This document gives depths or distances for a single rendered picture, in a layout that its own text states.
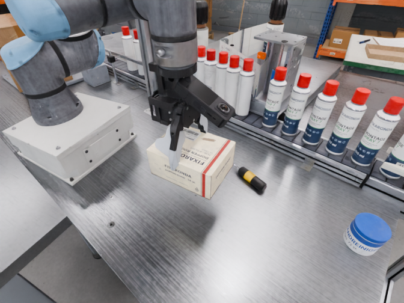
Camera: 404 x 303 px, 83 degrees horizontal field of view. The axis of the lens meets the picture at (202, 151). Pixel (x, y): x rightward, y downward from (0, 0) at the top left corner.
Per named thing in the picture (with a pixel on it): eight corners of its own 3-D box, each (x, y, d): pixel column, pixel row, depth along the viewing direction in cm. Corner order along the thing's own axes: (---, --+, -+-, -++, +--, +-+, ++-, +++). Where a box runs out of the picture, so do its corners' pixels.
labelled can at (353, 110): (344, 149, 72) (377, 89, 59) (339, 158, 69) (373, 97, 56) (327, 143, 75) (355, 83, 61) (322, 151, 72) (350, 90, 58)
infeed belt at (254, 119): (369, 168, 72) (375, 159, 69) (362, 183, 67) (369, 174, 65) (90, 53, 152) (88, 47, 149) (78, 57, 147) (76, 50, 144)
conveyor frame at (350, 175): (368, 168, 73) (376, 157, 70) (360, 189, 67) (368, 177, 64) (92, 55, 153) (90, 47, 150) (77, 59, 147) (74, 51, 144)
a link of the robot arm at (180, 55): (205, 33, 39) (178, 46, 33) (205, 61, 42) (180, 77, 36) (169, 29, 42) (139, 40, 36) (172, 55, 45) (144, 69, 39)
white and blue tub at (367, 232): (382, 247, 54) (399, 232, 49) (362, 261, 51) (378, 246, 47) (355, 223, 58) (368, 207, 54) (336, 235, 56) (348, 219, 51)
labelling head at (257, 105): (288, 107, 92) (308, 37, 75) (273, 121, 84) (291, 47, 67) (257, 96, 98) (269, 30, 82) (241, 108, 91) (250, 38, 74)
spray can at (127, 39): (140, 69, 121) (132, 26, 108) (132, 72, 118) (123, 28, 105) (134, 67, 124) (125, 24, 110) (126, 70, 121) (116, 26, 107)
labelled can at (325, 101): (320, 140, 76) (345, 81, 63) (315, 148, 73) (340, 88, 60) (305, 134, 79) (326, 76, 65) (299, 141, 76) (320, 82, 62)
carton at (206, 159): (232, 165, 57) (235, 142, 52) (210, 200, 49) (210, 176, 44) (179, 145, 63) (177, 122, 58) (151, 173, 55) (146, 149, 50)
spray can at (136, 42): (151, 74, 117) (145, 29, 104) (143, 77, 114) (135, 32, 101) (145, 71, 120) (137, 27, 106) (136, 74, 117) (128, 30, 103)
